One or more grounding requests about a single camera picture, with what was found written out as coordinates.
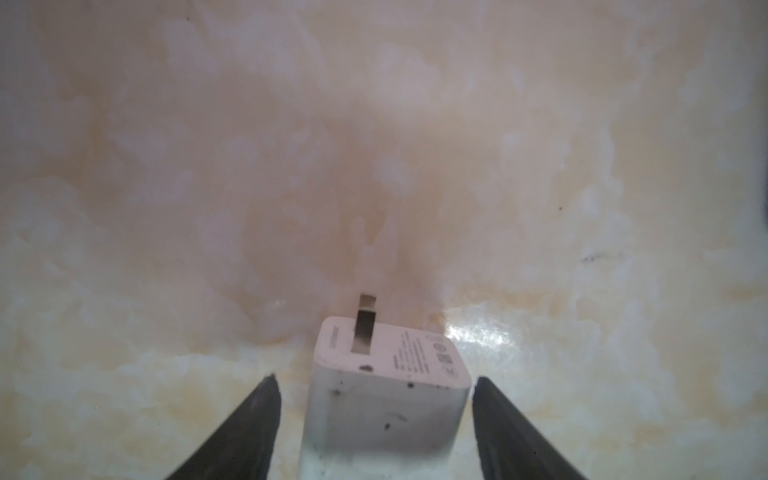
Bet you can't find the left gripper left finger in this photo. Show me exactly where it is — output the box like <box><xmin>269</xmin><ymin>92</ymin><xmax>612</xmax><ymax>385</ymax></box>
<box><xmin>168</xmin><ymin>375</ymin><xmax>282</xmax><ymax>480</ymax></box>

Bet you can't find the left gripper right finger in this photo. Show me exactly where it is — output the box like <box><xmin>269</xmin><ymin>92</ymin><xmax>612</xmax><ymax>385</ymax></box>
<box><xmin>472</xmin><ymin>376</ymin><xmax>585</xmax><ymax>480</ymax></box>

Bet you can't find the white plug adapter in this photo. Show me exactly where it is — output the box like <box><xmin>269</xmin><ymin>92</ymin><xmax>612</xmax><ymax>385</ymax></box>
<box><xmin>298</xmin><ymin>293</ymin><xmax>472</xmax><ymax>479</ymax></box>

